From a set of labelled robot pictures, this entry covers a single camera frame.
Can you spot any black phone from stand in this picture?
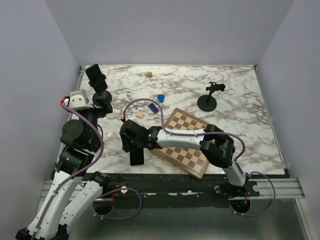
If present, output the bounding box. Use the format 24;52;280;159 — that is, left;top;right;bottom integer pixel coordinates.
129;147;145;166

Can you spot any black phone stand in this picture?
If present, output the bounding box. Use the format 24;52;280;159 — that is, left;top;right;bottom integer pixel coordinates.
197;81;226;112
89;74;112;102

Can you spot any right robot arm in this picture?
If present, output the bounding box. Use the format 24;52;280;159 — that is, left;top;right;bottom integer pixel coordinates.
119;120;249;196

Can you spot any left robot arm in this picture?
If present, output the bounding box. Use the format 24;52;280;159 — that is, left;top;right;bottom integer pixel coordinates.
15;90;113;240

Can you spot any black phone in left stand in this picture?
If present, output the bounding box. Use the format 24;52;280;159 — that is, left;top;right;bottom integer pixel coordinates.
85;63;103;84

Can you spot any light wooden block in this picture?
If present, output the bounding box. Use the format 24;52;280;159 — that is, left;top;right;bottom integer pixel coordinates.
136;111;144;118

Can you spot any purple rectangular block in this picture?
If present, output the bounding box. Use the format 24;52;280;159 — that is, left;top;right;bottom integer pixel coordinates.
148;103;160;114

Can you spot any blue semicircle block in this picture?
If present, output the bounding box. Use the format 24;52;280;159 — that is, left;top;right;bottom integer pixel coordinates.
157;94;165;103

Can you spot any wooden chessboard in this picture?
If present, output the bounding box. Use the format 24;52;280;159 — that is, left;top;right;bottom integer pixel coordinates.
151;108;209;179

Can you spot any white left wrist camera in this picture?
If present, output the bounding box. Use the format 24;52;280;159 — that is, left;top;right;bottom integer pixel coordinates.
60;90;91;110

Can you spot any aluminium mounting rail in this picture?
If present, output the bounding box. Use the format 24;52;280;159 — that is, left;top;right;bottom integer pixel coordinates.
39;177;306;201

